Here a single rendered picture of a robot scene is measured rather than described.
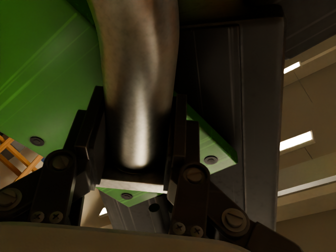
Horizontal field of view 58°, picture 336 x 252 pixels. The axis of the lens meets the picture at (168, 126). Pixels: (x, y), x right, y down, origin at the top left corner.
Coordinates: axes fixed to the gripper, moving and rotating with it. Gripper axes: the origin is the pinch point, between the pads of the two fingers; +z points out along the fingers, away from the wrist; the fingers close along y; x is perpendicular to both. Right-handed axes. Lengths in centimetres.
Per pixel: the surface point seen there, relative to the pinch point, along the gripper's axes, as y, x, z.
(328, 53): 352, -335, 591
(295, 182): 133, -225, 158
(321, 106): 305, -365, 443
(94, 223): -127, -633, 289
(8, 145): -262, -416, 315
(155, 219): 1.3, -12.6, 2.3
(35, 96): -6.7, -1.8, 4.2
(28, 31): -6.0, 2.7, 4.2
